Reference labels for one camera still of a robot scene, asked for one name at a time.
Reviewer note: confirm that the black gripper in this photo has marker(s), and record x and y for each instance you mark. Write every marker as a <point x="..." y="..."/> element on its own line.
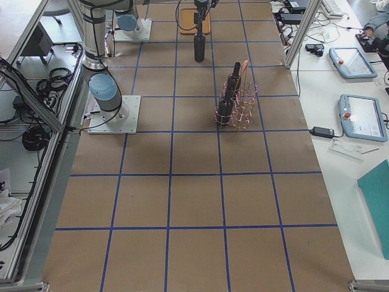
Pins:
<point x="200" y="5"/>

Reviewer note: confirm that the aluminium frame post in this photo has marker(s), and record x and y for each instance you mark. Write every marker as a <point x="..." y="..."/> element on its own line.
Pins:
<point x="302" y="30"/>

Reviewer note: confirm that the person hand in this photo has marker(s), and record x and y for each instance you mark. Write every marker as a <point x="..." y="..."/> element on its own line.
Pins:
<point x="368" y="31"/>

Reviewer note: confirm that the wooden tray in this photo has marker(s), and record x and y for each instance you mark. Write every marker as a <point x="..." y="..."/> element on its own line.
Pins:
<point x="186" y="21"/>

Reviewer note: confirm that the teach pendant near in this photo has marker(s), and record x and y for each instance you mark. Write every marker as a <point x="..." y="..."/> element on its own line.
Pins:
<point x="361" y="118"/>

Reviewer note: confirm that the teach pendant far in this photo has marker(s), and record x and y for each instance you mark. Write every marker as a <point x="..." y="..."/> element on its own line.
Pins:
<point x="351" y="63"/>

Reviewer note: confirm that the dark wine bottle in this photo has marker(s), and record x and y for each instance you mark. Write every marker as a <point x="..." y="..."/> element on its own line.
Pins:
<point x="233" y="80"/>
<point x="199" y="47"/>
<point x="224" y="108"/>

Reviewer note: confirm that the teach pendant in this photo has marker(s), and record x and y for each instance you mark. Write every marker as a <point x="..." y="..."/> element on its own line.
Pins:
<point x="351" y="63"/>
<point x="361" y="118"/>

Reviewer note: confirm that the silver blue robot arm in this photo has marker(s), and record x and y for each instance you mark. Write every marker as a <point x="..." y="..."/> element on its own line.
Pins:
<point x="127" y="17"/>
<point x="100" y="82"/>

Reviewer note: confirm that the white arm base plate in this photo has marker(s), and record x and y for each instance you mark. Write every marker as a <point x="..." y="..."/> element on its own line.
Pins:
<point x="142" y="35"/>
<point x="125" y="121"/>

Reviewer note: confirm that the black power adapter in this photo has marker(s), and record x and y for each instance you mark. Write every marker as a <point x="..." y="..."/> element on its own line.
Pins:
<point x="322" y="132"/>

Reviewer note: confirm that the copper wire bottle basket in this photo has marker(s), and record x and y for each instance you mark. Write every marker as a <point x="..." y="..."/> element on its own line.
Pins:
<point x="244" y="101"/>

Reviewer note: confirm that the teal box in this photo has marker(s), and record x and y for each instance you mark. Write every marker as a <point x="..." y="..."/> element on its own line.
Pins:
<point x="374" y="186"/>

